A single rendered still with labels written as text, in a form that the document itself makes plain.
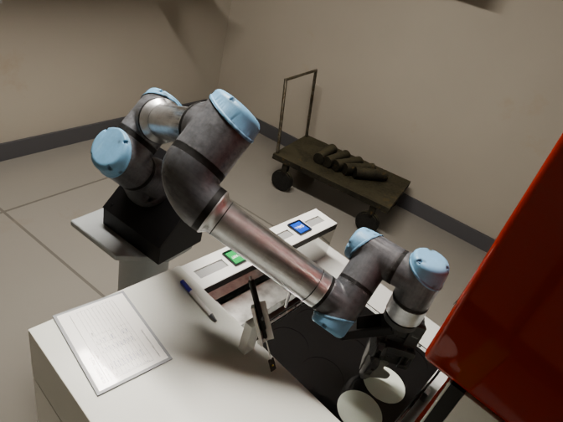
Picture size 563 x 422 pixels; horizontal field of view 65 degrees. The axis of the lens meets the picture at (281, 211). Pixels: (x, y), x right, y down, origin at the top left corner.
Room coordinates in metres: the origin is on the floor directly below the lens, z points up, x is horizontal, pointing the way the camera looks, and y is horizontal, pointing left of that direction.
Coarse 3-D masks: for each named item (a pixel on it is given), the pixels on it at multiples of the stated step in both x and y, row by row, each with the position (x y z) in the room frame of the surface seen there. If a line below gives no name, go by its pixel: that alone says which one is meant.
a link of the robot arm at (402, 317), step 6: (390, 300) 0.70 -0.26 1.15; (390, 306) 0.68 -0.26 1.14; (396, 306) 0.67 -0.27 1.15; (390, 312) 0.68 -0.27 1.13; (396, 312) 0.67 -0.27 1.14; (402, 312) 0.67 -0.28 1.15; (408, 312) 0.66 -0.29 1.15; (396, 318) 0.67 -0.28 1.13; (402, 318) 0.66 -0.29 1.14; (408, 318) 0.66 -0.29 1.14; (414, 318) 0.66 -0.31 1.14; (420, 318) 0.67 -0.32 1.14; (402, 324) 0.66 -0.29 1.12; (408, 324) 0.66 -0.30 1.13; (414, 324) 0.66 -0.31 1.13
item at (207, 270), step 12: (300, 216) 1.20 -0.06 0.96; (312, 216) 1.22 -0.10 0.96; (324, 216) 1.24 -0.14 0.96; (276, 228) 1.10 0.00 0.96; (288, 228) 1.12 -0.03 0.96; (312, 228) 1.15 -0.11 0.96; (324, 228) 1.17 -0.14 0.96; (288, 240) 1.05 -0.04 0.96; (300, 240) 1.07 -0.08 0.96; (216, 252) 0.91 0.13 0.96; (192, 264) 0.84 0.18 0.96; (204, 264) 0.86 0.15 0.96; (216, 264) 0.87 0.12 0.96; (228, 264) 0.88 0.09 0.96; (240, 264) 0.89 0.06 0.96; (192, 276) 0.80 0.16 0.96; (204, 276) 0.82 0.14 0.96; (216, 276) 0.82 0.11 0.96; (228, 276) 0.84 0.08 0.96; (204, 288) 0.77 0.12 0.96
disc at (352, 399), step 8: (344, 392) 0.65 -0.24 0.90; (352, 392) 0.65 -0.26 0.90; (360, 392) 0.66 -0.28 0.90; (344, 400) 0.62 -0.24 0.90; (352, 400) 0.63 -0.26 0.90; (360, 400) 0.64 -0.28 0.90; (368, 400) 0.64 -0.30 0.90; (344, 408) 0.61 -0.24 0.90; (352, 408) 0.61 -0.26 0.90; (360, 408) 0.62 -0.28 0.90; (368, 408) 0.62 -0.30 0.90; (376, 408) 0.63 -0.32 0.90; (344, 416) 0.59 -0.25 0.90; (352, 416) 0.59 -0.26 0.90; (360, 416) 0.60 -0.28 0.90; (368, 416) 0.60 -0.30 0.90; (376, 416) 0.61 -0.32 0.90
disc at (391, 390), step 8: (384, 368) 0.74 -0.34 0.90; (392, 376) 0.73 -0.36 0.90; (368, 384) 0.68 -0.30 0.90; (376, 384) 0.69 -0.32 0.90; (384, 384) 0.69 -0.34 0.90; (392, 384) 0.70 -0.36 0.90; (400, 384) 0.71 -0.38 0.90; (376, 392) 0.67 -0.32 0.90; (384, 392) 0.67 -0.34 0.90; (392, 392) 0.68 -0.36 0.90; (400, 392) 0.69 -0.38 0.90; (384, 400) 0.65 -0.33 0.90; (392, 400) 0.66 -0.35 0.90; (400, 400) 0.67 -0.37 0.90
